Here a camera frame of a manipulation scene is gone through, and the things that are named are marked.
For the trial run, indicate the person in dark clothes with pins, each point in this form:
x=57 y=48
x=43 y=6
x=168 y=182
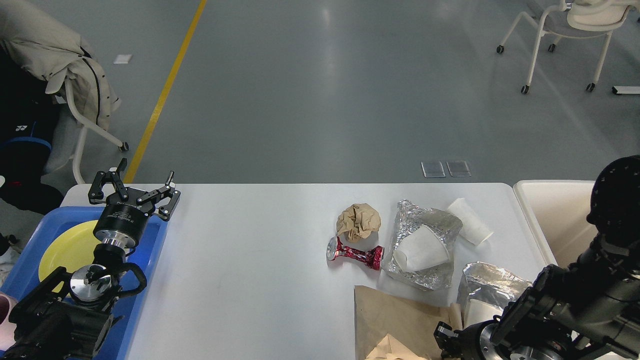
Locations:
x=28 y=119

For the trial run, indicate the pink mug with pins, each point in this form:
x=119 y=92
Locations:
x=7 y=328

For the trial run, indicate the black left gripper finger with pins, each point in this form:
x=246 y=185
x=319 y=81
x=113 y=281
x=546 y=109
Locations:
x=96 y=196
x=162 y=201

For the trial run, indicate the white chair with jacket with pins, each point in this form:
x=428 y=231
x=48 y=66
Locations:
x=55 y=54

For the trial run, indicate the crumpled brown paper ball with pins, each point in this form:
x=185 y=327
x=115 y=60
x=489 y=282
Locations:
x=358 y=222

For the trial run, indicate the floor outlet plate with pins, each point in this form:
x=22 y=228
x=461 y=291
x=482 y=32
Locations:
x=433 y=169
x=458 y=168

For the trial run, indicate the blue plastic tray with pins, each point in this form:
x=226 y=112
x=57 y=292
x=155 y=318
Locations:
x=24 y=275

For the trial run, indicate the white bar on floor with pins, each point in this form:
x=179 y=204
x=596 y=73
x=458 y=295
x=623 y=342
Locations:
x=625 y=90

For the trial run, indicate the brown paper bag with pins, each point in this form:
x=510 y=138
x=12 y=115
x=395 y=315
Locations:
x=384 y=322

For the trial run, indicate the floor outlet plate right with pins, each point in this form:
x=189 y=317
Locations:
x=458 y=168

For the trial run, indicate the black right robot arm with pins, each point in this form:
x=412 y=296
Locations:
x=584 y=311

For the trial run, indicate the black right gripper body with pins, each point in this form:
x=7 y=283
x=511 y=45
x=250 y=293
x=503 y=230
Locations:
x=473 y=343

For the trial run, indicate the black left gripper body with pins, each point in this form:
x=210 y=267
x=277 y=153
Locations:
x=122 y=222

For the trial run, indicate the white chair on casters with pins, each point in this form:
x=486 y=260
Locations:
x=571 y=19

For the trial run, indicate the white paper napkin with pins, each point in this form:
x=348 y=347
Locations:
x=474 y=229

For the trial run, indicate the silver foil bag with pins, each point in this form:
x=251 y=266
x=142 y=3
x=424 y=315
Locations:
x=490 y=284
x=446 y=226

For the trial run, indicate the beige plastic bin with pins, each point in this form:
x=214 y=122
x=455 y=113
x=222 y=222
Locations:
x=556 y=212

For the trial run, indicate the yellow plastic plate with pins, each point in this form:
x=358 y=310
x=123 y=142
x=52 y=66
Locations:
x=72 y=249

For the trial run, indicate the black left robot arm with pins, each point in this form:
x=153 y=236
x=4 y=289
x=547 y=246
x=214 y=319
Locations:
x=69 y=314

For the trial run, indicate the white paper cup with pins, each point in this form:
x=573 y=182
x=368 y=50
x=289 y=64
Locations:
x=421 y=250
x=477 y=311

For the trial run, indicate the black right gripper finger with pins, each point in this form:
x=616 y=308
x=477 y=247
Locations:
x=447 y=340

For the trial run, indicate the red white snack wrapper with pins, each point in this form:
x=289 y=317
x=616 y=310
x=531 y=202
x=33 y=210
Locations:
x=372 y=258

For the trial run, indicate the floor outlet plate left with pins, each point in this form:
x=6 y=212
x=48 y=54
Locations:
x=433 y=169

